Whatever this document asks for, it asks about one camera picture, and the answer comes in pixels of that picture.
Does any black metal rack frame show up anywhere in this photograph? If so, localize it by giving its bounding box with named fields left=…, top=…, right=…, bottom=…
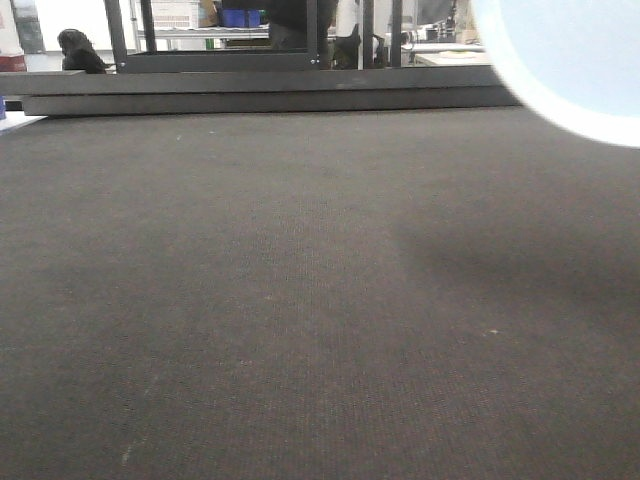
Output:
left=104, top=1, right=388, bottom=74

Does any dark grey table mat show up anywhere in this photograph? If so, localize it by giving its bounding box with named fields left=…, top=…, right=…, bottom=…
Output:
left=1, top=108, right=639, bottom=479

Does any black office chair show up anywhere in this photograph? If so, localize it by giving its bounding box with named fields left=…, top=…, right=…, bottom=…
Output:
left=57, top=29, right=109, bottom=74

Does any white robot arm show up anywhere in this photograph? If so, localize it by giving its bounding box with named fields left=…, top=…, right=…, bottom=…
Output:
left=472, top=1, right=639, bottom=148

